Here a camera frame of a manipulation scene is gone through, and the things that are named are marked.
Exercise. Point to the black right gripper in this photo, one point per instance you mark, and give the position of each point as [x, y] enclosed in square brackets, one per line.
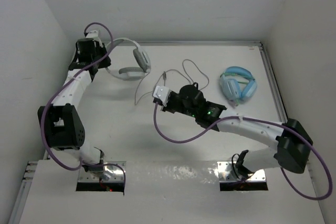
[167, 107]

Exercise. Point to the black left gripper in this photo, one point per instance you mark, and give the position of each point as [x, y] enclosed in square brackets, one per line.
[105, 62]

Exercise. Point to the white grey headphones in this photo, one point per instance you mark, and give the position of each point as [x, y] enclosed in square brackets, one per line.
[129, 60]

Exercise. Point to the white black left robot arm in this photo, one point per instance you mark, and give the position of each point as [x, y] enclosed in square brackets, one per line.
[62, 130]

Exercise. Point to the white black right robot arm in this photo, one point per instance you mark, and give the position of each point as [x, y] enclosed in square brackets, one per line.
[287, 145]

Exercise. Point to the light blue headphones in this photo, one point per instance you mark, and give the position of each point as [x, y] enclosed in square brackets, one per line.
[238, 85]

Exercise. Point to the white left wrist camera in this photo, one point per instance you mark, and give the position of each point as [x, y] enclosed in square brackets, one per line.
[95, 35]

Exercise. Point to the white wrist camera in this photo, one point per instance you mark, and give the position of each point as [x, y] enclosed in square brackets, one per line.
[162, 93]
[95, 35]

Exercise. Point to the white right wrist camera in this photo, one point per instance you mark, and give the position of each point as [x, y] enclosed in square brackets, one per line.
[162, 93]

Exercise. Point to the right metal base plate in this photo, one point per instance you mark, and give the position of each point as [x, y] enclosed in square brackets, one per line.
[227, 175]

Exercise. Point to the metal base plate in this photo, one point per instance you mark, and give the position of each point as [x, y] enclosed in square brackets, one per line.
[110, 173]
[227, 175]

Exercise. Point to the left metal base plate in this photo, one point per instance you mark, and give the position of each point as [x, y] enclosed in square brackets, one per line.
[110, 173]

